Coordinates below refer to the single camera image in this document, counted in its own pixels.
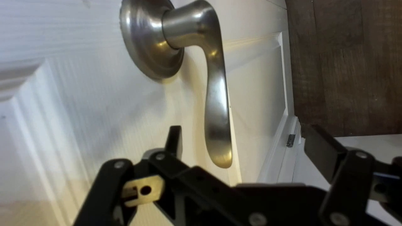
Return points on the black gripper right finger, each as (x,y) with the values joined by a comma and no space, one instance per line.
(356,177)

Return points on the white right door panel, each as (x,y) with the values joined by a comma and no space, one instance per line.
(72,97)

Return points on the lower right door hinge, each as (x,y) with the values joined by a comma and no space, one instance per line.
(291,139)

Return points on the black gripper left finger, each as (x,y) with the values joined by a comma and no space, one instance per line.
(121,187)

